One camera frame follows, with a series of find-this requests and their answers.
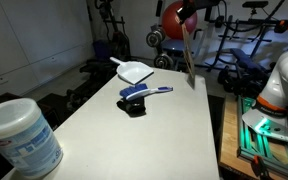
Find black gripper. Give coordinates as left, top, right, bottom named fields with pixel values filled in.
left=176, top=0, right=199, bottom=25

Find red exercise ball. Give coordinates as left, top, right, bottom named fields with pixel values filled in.
left=161, top=0, right=198, bottom=41

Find large chrome plate dumbbell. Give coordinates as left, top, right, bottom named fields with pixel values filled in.
left=146, top=28, right=167, bottom=48

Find medium chrome plate dumbbell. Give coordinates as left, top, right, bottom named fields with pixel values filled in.
left=153, top=53, right=175, bottom=71

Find black upright exercise machine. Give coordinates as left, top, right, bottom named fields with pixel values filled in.
left=95, top=0, right=132, bottom=63

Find white plastic dustpan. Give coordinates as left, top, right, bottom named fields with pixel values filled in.
left=109, top=56, right=155, bottom=85

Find blue weight bench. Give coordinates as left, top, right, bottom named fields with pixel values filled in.
left=205, top=19, right=275, bottom=88

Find blue and white hand brush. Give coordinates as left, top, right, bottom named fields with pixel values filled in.
left=119, top=83, right=174, bottom=102

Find black floor weights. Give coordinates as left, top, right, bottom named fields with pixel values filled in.
left=217, top=64, right=268, bottom=98

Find orange and black stand clamp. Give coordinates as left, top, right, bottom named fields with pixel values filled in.
left=273, top=18, right=288, bottom=34

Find black floor exercise equipment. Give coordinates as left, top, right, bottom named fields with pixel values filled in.
left=65, top=59, right=118, bottom=111

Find wooden board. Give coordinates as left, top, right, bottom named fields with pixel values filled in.
left=218, top=94, right=285, bottom=180

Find white wipes canister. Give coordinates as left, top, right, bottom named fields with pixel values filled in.
left=0, top=97, right=64, bottom=179

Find black camera bar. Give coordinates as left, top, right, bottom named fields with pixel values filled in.
left=242, top=0, right=270, bottom=9

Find aluminium base frame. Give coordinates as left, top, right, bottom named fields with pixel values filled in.
left=237, top=94, right=288, bottom=180

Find white wall cabinets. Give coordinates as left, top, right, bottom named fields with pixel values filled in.
left=0, top=0, right=95, bottom=104

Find orange frame clamp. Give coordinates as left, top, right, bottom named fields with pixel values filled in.
left=250, top=154, right=268, bottom=178

